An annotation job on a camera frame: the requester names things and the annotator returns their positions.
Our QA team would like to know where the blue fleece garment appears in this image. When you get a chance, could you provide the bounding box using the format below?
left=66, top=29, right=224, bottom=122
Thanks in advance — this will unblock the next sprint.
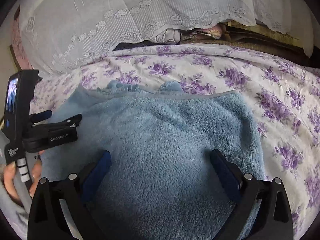
left=41, top=81, right=265, bottom=239

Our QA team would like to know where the person's left hand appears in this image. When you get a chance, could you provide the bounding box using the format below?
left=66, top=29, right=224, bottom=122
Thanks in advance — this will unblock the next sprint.
left=2, top=151, right=46, bottom=203

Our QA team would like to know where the pink blanket under cover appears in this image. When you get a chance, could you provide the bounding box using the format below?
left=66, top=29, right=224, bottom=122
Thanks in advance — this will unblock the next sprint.
left=10, top=6, right=33, bottom=71

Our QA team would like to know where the white lace bed cover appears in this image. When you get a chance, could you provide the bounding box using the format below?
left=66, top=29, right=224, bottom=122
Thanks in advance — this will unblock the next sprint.
left=20, top=0, right=316, bottom=76

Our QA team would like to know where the purple floral bed quilt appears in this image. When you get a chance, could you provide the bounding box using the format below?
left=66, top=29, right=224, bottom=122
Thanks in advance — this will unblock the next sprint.
left=30, top=44, right=319, bottom=239

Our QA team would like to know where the brown woven mat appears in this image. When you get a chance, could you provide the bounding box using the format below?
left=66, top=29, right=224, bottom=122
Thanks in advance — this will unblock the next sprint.
left=181, top=21, right=310, bottom=65

